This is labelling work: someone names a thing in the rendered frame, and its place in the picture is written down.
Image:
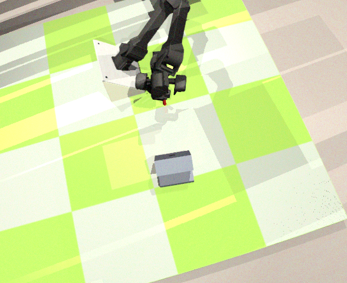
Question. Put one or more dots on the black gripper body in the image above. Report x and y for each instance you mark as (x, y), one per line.
(141, 82)

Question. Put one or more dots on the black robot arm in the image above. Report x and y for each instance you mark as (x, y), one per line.
(171, 53)

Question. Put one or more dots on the grey square panel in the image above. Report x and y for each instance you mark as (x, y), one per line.
(174, 168)

